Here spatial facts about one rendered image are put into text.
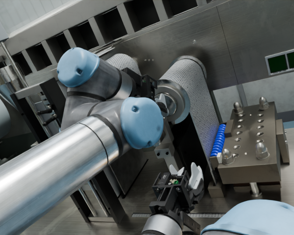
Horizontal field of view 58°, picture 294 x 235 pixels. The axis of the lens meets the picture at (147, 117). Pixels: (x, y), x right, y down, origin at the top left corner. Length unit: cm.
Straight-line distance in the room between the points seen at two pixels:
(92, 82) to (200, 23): 62
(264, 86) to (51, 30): 220
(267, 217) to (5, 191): 24
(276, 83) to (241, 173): 220
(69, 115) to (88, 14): 78
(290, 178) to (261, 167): 16
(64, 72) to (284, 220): 42
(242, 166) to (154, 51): 57
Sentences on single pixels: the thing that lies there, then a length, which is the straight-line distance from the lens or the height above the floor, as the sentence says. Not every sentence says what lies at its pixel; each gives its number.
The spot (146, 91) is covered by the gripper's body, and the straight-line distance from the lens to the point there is 64.
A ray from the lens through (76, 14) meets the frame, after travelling 126.
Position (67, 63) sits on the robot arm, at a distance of 51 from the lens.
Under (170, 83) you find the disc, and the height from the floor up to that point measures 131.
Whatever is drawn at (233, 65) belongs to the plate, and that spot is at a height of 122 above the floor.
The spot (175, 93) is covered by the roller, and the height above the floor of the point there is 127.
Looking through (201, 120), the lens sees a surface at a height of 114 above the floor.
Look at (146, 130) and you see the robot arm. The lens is 37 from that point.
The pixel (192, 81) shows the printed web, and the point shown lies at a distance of 87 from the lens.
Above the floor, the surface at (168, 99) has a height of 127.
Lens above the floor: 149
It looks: 19 degrees down
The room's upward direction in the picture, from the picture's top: 23 degrees counter-clockwise
